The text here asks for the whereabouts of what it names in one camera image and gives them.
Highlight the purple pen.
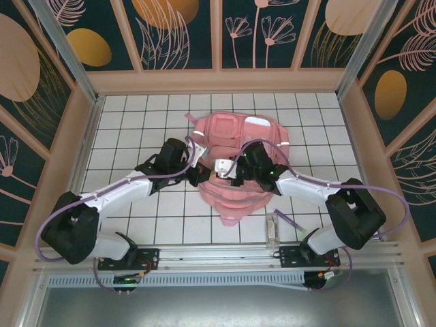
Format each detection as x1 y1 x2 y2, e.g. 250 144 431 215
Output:
274 208 306 232

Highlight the grey slotted cable duct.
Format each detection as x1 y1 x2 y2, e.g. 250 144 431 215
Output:
47 272 307 291

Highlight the small circuit board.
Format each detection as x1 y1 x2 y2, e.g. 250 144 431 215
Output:
316 270 343 282
113 274 143 286

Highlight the pink backpack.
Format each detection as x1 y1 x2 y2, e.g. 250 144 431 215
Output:
185 113 291 228

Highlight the aluminium corner post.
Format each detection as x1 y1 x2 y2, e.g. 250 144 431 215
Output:
29 0 99 103
335 0 401 96

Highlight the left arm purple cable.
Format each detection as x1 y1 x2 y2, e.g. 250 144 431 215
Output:
36 136 205 294

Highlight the clear plastic case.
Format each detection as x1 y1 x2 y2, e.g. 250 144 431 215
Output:
264 213 282 246

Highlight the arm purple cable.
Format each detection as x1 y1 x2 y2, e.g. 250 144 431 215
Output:
240 138 409 294
36 136 205 294

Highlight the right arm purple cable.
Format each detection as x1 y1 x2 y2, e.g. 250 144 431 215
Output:
240 138 409 294

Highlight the grey metal sheet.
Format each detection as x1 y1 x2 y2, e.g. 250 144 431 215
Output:
33 285 409 327

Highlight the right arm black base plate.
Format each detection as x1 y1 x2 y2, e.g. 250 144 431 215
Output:
278 245 341 269

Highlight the aluminium mounting rail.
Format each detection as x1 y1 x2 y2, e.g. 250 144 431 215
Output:
32 240 408 273

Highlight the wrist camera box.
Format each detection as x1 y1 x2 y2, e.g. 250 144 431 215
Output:
186 142 209 168
213 158 238 178

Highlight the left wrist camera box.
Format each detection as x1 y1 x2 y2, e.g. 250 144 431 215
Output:
186 142 209 168

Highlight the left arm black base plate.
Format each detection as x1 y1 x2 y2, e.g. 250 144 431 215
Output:
97 247 160 272

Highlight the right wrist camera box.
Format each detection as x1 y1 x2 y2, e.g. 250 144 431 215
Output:
213 158 238 178

